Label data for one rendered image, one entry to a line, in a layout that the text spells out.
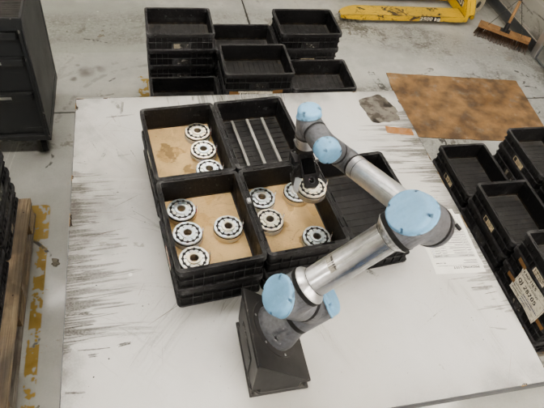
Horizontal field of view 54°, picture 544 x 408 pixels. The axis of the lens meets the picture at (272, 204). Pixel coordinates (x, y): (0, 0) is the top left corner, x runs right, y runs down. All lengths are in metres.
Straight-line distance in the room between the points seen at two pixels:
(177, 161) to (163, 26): 1.58
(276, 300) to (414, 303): 0.75
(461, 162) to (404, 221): 2.09
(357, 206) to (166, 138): 0.82
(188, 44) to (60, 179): 1.09
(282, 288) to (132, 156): 1.14
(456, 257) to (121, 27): 3.19
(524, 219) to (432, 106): 1.43
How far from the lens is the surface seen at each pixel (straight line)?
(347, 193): 2.12
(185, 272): 1.68
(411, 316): 2.02
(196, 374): 1.78
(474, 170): 3.35
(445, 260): 2.22
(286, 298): 1.42
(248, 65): 3.26
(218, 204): 1.98
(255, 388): 1.71
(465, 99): 4.37
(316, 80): 3.43
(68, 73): 4.03
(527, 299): 2.73
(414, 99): 4.18
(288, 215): 1.98
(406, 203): 1.31
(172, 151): 2.17
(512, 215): 3.04
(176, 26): 3.57
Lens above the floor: 2.34
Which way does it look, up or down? 49 degrees down
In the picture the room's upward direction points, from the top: 11 degrees clockwise
